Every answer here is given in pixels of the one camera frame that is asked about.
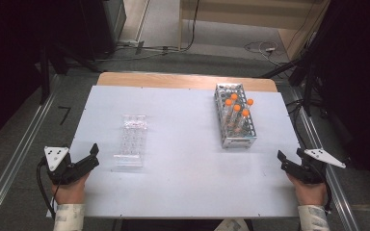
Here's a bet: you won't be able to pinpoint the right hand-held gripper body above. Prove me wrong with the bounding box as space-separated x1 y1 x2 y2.
284 147 347 185

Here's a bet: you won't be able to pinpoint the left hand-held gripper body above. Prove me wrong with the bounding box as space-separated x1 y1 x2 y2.
43 146 82 186

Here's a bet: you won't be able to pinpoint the clear plastic tube rack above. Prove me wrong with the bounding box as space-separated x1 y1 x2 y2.
113 114 148 169

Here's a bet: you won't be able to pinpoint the metal test tube rack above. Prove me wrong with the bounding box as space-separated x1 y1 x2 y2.
214 83 258 149

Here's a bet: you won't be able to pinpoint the person's left hand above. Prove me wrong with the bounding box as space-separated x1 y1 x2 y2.
51 172 91 205

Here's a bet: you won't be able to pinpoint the person's right hand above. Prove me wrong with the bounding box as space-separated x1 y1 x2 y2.
287 173 328 206

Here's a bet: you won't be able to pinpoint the black metal stand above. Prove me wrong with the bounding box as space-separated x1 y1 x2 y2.
38 41 101 106
260 32 332 117

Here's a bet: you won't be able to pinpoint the person's patterned clothing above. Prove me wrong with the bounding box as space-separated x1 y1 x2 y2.
214 218 251 231

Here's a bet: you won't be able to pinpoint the dark grey cabinet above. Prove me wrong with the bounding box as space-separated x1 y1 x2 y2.
80 0 127 61

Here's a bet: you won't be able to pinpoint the light wooden shelf unit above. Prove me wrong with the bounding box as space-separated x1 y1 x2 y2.
177 0 330 61

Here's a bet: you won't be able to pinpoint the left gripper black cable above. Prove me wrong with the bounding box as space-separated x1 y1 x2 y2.
36 157 58 219

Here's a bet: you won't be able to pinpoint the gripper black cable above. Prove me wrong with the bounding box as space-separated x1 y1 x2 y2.
36 157 58 219
322 178 333 216

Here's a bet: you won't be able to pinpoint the aluminium floor rail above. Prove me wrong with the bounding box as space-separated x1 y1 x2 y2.
288 86 361 231
0 75 63 230

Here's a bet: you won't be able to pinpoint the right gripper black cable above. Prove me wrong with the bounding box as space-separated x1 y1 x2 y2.
322 178 333 216

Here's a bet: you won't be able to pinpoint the white cable with adapter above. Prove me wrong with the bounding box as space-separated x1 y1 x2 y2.
244 39 291 66

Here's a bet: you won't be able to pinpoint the floor cables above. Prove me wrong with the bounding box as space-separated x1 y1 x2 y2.
95 39 188 63

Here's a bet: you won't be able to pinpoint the hanging black cable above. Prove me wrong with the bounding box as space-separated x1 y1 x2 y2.
185 0 201 51

